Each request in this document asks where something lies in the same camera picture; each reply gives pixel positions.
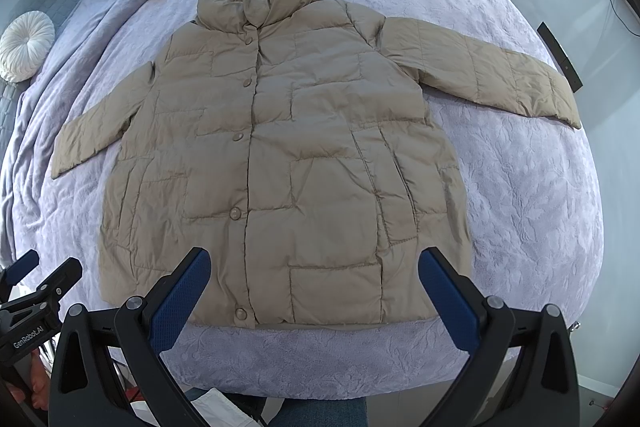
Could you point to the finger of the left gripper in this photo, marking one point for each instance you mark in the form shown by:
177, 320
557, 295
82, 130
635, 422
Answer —
13, 274

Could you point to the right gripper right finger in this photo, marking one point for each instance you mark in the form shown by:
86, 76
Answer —
543, 389

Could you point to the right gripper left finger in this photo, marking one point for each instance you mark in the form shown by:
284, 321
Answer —
85, 390

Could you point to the beige puffer jacket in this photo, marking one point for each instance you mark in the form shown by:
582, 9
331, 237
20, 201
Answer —
292, 141

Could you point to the white paper bag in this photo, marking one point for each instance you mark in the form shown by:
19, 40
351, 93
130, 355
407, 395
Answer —
218, 410

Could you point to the lavender plush bed blanket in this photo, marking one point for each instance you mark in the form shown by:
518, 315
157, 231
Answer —
534, 206

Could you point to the white round pleated cushion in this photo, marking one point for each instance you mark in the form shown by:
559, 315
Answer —
25, 45

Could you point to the black flat wall device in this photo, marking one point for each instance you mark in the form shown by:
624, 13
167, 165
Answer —
560, 58

